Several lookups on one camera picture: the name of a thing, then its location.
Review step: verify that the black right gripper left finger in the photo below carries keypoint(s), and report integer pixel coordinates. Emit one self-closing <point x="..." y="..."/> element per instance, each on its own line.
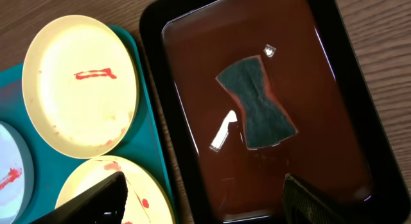
<point x="103" y="203"/>

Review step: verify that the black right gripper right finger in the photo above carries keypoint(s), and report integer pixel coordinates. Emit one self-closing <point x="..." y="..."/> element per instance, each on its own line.
<point x="304" y="203"/>

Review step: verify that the yellow plate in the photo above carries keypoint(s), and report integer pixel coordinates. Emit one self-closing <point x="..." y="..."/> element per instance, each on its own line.
<point x="80" y="86"/>
<point x="146" y="201"/>

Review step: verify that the light blue plate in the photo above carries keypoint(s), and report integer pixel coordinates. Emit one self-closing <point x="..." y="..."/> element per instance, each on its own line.
<point x="17" y="174"/>

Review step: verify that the teal plastic tray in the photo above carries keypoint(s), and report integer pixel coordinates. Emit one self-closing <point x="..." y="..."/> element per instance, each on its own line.
<point x="141" y="143"/>

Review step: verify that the black tray with brown water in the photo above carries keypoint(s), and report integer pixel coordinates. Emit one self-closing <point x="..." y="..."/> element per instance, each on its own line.
<point x="340" y="148"/>

